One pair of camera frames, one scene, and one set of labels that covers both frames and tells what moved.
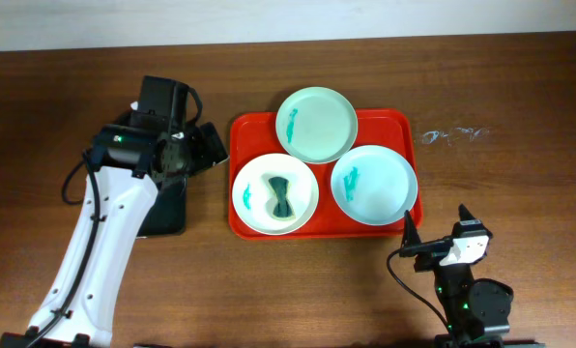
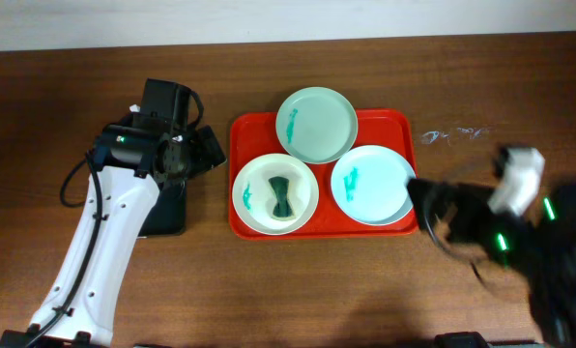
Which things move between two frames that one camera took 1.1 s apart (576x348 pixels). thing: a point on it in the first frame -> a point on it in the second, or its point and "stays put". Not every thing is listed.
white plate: (254, 197) stays put
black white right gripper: (433, 248) -> (450, 213)
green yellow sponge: (282, 207) stays put
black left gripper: (210, 146) stays put
